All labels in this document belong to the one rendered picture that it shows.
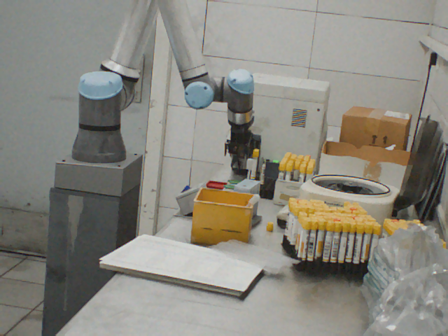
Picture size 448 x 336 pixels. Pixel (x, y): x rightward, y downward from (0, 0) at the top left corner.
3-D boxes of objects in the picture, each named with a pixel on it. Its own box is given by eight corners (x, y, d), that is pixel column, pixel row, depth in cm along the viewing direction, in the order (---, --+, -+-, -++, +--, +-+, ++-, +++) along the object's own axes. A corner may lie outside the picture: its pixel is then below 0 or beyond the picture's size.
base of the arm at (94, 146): (61, 158, 227) (61, 122, 224) (89, 148, 240) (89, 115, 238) (109, 165, 221) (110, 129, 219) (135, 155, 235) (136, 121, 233)
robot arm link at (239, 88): (226, 65, 235) (255, 67, 235) (226, 96, 243) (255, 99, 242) (222, 81, 230) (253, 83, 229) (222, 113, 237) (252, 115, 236)
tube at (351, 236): (345, 272, 177) (351, 224, 175) (341, 269, 179) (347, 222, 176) (352, 272, 178) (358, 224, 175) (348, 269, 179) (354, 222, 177)
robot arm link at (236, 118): (229, 96, 243) (257, 100, 242) (229, 109, 246) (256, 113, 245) (225, 112, 237) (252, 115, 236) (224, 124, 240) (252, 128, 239)
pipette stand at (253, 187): (236, 215, 215) (240, 178, 213) (262, 219, 213) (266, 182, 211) (224, 223, 206) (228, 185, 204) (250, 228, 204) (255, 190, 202)
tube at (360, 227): (357, 273, 177) (362, 225, 175) (349, 271, 178) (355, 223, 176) (359, 271, 179) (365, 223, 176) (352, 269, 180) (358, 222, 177)
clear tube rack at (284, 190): (281, 188, 251) (283, 165, 249) (313, 193, 249) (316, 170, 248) (272, 204, 231) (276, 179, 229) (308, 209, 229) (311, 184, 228)
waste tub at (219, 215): (196, 227, 200) (200, 187, 198) (250, 234, 199) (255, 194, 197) (188, 242, 187) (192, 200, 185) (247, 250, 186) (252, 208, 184)
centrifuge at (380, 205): (293, 208, 228) (299, 165, 226) (401, 228, 219) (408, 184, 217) (269, 228, 206) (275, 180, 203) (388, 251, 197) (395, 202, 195)
